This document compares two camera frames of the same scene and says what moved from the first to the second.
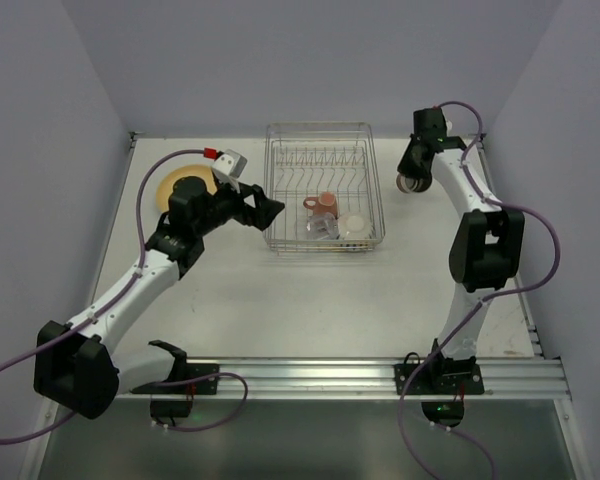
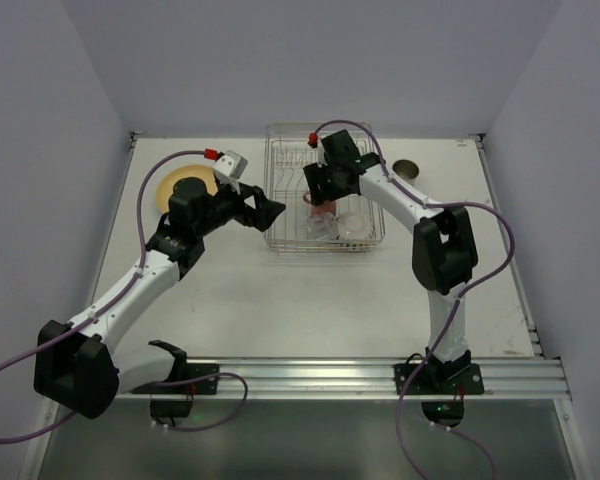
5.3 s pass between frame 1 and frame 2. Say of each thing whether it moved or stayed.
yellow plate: stayed
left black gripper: stayed
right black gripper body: moved
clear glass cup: stayed
